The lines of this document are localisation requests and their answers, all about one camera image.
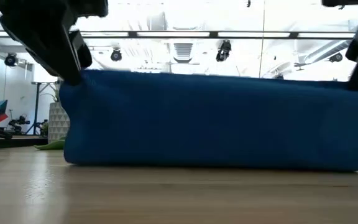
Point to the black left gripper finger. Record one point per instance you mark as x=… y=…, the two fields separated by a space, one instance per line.
x=42 y=46
x=75 y=56

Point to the green microfiber towel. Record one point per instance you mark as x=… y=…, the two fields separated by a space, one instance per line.
x=53 y=145

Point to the blue microfiber towel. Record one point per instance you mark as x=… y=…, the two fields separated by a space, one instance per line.
x=213 y=124

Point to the black ceiling spotlight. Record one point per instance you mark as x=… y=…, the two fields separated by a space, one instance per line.
x=116 y=55
x=336 y=57
x=10 y=59

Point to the triangle-patterned planter with plant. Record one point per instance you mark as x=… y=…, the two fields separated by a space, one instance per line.
x=57 y=121

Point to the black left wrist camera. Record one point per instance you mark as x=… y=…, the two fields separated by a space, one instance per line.
x=82 y=49

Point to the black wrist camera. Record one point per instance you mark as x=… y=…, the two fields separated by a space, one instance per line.
x=356 y=42
x=82 y=49

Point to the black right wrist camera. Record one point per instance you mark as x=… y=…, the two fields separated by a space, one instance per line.
x=356 y=42

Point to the black overhead frame bar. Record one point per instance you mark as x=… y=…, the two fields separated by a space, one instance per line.
x=213 y=34

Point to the black overhead camera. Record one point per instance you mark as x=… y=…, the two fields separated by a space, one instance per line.
x=224 y=49

